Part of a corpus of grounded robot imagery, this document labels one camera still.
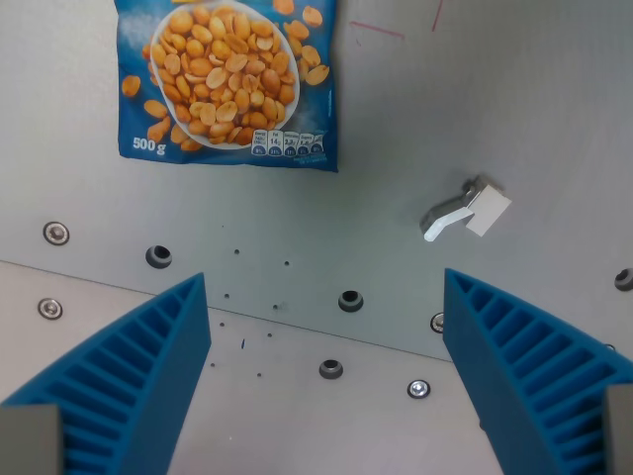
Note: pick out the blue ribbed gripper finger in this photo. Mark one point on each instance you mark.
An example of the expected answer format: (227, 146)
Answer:
(534, 376)
(123, 376)

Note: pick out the silver countersunk screw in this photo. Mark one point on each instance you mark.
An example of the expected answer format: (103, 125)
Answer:
(437, 322)
(419, 389)
(56, 232)
(50, 308)

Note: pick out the grey rubber grommet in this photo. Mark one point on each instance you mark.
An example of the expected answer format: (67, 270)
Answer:
(624, 279)
(331, 368)

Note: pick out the small white plastic part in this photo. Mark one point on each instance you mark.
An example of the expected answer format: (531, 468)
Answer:
(465, 210)

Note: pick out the blue peanut bag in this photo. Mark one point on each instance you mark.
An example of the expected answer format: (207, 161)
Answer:
(225, 79)

